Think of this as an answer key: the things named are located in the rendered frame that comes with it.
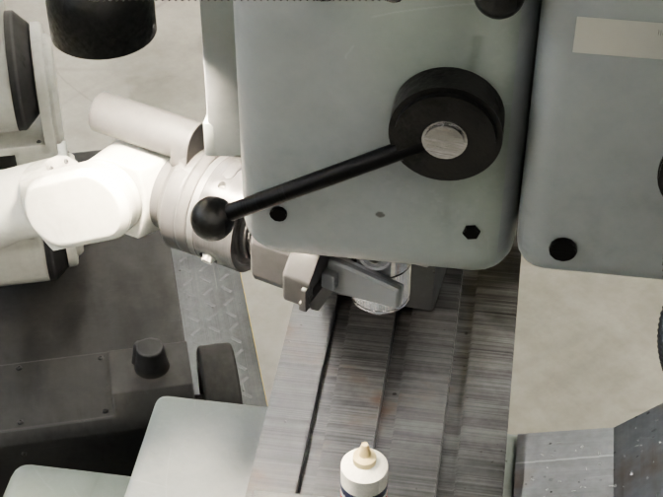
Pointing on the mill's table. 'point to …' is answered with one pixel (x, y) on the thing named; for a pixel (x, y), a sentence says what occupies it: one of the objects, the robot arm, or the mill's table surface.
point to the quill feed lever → (399, 123)
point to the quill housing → (376, 125)
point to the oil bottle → (363, 473)
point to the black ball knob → (498, 8)
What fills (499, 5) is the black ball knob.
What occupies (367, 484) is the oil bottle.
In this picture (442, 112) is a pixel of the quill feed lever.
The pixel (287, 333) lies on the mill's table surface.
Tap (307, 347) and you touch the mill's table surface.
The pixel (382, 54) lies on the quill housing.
